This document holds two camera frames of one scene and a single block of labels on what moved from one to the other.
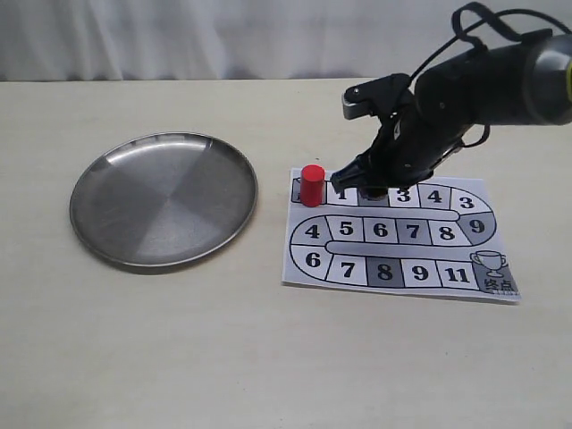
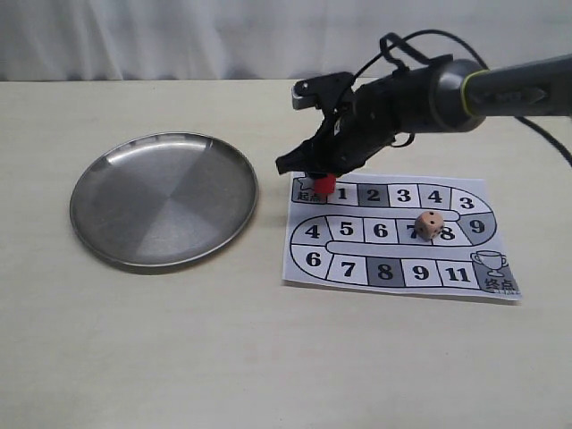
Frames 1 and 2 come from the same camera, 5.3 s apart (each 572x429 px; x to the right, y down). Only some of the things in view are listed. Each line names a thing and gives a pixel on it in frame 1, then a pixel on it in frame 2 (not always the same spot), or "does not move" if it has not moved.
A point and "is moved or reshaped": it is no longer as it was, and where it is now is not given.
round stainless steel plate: (162, 197) does not move
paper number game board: (440, 236) does not move
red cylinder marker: (313, 185) is moved or reshaped
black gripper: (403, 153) to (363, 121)
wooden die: (374, 193) to (429, 224)
